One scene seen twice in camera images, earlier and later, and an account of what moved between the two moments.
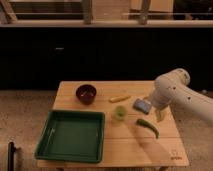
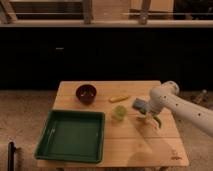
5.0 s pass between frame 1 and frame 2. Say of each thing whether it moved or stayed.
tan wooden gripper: moved
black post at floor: stayed
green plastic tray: stayed
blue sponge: stayed
